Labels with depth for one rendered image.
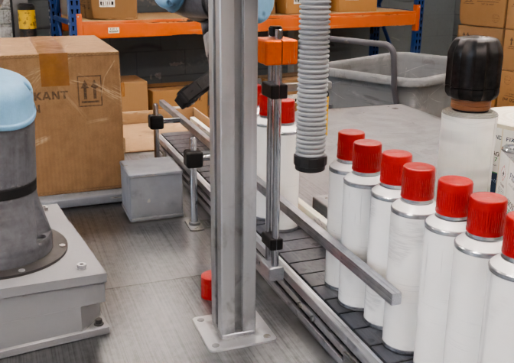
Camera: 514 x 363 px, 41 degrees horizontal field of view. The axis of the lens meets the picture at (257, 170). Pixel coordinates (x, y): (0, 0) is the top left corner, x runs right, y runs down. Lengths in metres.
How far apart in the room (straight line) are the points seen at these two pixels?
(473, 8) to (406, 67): 0.91
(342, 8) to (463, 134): 4.37
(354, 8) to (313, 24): 4.80
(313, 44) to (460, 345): 0.32
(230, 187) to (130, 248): 0.39
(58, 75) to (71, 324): 0.57
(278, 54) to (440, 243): 0.30
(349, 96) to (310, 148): 2.60
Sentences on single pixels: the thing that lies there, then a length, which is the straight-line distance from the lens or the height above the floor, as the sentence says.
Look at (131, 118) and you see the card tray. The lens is 2.02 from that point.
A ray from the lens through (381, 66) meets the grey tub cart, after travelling 3.88.
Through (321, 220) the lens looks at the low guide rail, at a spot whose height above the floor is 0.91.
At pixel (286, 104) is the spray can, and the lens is 1.03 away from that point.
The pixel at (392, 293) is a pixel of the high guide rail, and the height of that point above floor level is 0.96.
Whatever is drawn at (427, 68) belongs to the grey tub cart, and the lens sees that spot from 3.94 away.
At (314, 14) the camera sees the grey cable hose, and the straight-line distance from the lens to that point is 0.69.
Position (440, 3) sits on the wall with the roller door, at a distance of 7.02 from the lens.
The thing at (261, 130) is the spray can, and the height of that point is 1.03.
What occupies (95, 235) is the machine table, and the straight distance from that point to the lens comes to 1.23.
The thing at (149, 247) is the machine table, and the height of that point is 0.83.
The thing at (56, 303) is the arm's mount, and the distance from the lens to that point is 0.89.
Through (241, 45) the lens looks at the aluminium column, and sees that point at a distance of 0.79.
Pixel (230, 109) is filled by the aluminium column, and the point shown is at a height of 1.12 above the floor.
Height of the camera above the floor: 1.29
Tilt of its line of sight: 17 degrees down
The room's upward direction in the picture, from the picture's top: 1 degrees clockwise
